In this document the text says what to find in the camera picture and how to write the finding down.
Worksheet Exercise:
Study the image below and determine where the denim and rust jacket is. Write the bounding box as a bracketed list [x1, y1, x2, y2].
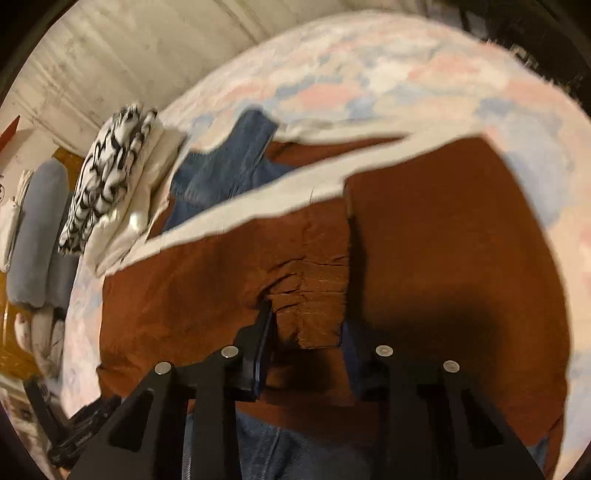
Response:
[97, 109, 570, 477]

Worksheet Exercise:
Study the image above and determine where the grey puffy quilt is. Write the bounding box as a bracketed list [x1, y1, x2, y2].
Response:
[14, 304, 65, 379]

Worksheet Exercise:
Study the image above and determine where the lower blue rolled pillow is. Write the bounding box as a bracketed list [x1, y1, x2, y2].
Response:
[46, 194, 79, 310]

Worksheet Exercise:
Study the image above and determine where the blue rolled pillow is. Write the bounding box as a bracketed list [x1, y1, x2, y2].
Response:
[6, 158, 69, 309]
[46, 194, 79, 310]

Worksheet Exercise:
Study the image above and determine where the upper blue rolled pillow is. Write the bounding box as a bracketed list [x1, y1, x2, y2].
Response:
[6, 158, 69, 309]

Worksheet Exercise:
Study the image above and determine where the white folded puffer garment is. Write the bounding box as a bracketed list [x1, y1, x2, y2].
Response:
[82, 121, 187, 277]

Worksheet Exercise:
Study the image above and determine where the white knit folded cloth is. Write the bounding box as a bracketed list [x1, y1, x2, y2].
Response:
[0, 170, 33, 273]

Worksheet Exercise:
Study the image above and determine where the black white printed folded garment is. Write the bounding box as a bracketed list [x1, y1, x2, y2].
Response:
[58, 103, 158, 255]

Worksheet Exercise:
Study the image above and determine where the pastel cat print blanket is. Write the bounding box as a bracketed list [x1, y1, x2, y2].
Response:
[59, 11, 591, 480]

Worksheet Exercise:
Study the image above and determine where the beige patterned curtain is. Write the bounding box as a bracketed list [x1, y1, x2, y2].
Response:
[0, 0, 371, 156]

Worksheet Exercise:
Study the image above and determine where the red wall shelf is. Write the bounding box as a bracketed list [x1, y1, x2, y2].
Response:
[0, 116, 20, 152]

